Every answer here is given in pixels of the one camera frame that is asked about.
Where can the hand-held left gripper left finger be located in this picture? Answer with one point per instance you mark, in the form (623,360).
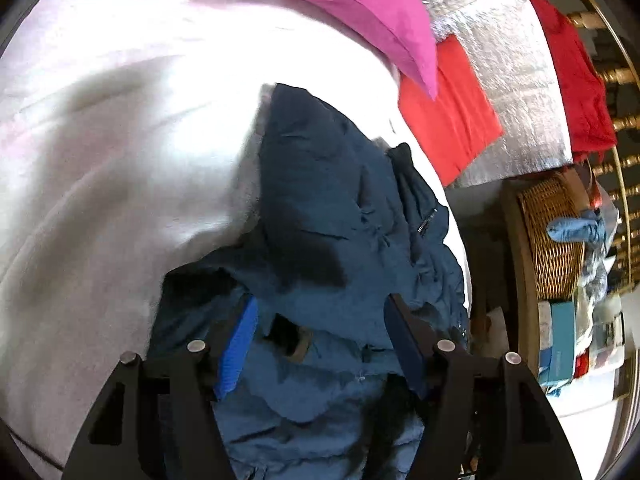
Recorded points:
(235,350)

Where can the magenta pillow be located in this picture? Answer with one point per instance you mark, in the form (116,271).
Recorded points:
(360,10)

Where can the orange-red cloth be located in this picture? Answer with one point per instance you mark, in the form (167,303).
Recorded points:
(450,120)

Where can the white box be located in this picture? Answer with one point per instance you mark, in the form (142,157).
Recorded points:
(607,330)

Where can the navy blue jacket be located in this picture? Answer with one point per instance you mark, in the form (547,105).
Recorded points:
(310,210)

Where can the dark red cloth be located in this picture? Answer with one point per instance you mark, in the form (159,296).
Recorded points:
(575,75)

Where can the golden wooden railing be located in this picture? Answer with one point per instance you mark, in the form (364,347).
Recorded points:
(585,20)

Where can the wicker basket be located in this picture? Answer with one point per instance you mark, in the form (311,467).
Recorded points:
(545,205)

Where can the light blue cloth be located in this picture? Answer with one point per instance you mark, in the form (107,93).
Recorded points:
(570,230)

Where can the pale pink bed sheet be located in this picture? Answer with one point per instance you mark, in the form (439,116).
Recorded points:
(125,160)

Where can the silver foil mat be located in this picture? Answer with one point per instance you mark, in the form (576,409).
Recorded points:
(515,85)

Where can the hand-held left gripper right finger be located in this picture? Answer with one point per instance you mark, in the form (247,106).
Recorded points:
(406,347)

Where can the teal box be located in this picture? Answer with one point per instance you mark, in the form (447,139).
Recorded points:
(562,335)

